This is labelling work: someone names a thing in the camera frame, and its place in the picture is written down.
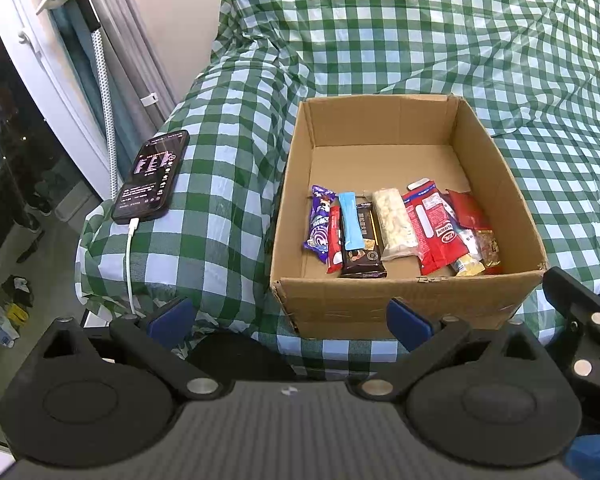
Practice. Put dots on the small yellow candy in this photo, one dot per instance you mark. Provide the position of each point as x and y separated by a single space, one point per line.
467 265

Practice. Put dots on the large red snack packet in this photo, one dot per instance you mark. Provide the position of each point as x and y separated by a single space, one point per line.
432 235

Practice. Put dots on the red square snack packet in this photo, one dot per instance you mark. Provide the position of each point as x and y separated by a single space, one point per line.
470 212

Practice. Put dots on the cardboard box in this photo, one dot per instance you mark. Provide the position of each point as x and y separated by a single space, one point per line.
380 305

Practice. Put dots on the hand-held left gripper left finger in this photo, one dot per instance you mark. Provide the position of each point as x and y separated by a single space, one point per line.
167 321

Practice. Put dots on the dark chocolate packet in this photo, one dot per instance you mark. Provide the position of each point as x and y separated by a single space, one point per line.
362 261

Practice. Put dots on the small gold candy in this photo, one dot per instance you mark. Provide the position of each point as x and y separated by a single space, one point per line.
489 247

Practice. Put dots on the slim red snack packet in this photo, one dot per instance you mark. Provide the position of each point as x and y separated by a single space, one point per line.
334 240

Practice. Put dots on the white curtain clip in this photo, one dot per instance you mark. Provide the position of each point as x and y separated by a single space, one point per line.
149 98

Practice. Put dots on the purple cookie packet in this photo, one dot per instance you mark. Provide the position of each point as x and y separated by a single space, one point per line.
320 220

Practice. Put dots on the green checkered blanket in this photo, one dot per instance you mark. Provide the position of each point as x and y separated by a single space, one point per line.
380 30

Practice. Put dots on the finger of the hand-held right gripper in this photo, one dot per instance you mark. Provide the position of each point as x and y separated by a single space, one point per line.
582 305

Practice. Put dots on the light blue snack packet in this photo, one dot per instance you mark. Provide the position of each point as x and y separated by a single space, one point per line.
352 220

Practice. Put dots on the pale nougat bar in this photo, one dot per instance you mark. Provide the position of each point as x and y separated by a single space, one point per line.
395 222

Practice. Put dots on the black smartphone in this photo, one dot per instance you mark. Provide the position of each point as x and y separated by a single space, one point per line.
152 180

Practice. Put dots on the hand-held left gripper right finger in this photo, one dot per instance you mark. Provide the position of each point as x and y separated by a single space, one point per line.
410 322

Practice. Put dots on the dark shoe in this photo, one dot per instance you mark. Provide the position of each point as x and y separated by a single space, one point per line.
39 205

